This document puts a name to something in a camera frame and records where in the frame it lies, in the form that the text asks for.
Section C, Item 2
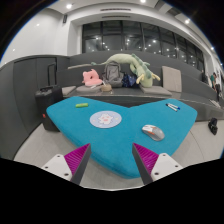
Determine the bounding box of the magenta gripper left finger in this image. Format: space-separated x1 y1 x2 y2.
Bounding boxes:
42 143 91 185

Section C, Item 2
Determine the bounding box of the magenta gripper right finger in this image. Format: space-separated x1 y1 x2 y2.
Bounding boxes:
132 143 182 185

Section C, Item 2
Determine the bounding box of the grey computer mouse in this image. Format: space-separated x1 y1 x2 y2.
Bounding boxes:
142 125 165 141

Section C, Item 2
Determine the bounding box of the round cartoon mouse pad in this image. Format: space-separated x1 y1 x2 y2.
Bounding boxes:
90 111 122 129

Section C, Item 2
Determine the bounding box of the teal heart-shaped table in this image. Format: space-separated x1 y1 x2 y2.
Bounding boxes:
47 96 197 179

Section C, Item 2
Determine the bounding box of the green highlighter marker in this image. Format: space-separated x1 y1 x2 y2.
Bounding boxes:
75 103 89 108

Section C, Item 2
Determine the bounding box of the blue white marker pen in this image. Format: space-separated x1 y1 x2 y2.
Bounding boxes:
166 103 180 112

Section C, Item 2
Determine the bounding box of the black bag on floor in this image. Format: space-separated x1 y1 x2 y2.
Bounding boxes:
208 118 218 135

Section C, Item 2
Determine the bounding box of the black rolling suitcase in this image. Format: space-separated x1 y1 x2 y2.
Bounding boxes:
35 62 63 132

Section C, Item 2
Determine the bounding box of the grey seat cushion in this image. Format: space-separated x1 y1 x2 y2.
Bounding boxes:
140 86 172 96

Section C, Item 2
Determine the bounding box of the small woven basket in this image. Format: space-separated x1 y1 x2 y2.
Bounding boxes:
101 84 112 92

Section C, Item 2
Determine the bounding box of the dark blue bag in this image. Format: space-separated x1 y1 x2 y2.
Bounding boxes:
122 74 136 88

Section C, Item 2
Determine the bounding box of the pink plush toy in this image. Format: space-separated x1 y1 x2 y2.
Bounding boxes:
83 69 102 86

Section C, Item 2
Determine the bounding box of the grey back cushion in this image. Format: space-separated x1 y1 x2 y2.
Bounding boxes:
162 66 182 92

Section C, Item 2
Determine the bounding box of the grey sofa bench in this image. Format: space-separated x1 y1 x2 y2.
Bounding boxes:
56 51 224 121

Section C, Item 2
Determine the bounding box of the grey backpack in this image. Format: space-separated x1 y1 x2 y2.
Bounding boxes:
102 61 124 87

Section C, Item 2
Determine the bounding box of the green dragon plush toy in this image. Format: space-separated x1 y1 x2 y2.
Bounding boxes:
91 53 161 89

